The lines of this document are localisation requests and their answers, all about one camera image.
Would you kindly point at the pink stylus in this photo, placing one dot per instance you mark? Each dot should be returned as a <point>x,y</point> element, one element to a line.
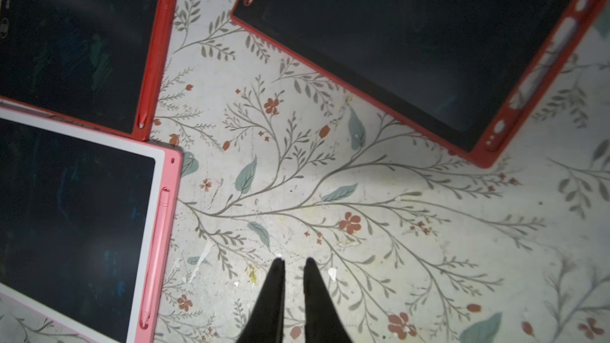
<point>154,258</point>

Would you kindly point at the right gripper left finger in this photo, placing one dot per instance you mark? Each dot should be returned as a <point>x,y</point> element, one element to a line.
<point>266,322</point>

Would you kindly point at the red tablet front with scribbles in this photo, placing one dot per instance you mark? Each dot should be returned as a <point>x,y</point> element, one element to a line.
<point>81,60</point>

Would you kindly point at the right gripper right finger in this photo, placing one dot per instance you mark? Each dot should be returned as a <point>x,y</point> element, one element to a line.
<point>322,321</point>

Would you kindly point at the pink white writing tablet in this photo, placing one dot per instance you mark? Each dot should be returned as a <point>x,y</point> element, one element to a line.
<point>78,211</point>

